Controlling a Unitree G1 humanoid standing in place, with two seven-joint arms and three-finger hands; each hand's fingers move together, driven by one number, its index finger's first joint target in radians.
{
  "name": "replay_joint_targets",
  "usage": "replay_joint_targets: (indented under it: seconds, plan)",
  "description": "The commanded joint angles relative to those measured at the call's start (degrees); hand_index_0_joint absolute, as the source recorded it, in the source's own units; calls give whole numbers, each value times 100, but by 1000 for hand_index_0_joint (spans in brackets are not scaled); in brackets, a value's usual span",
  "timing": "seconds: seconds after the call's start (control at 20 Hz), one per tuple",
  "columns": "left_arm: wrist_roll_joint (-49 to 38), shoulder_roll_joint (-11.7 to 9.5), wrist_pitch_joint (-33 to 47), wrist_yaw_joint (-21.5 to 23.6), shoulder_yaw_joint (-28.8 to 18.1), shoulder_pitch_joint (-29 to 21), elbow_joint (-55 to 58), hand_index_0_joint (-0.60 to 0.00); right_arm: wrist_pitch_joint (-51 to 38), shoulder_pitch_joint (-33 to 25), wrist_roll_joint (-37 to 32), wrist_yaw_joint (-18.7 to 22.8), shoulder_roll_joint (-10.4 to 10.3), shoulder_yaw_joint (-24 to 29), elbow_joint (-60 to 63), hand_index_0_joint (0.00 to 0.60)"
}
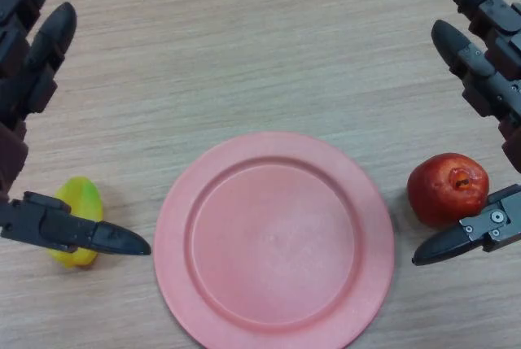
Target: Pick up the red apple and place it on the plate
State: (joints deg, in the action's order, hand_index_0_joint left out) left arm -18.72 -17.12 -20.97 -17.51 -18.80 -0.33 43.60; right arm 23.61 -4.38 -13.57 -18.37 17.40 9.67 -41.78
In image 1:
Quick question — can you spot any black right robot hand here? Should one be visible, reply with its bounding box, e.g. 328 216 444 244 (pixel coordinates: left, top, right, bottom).
411 0 521 267

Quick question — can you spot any pink round plate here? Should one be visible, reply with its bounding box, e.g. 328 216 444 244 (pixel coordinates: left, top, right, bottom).
153 131 396 349

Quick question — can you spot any yellow-green mango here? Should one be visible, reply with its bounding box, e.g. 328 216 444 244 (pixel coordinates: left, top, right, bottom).
47 176 104 269

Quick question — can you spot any red apple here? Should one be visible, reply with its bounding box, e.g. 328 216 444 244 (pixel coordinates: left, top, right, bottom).
407 152 490 229

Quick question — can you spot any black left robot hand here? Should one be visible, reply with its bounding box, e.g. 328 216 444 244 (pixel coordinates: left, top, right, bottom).
0 0 152 257

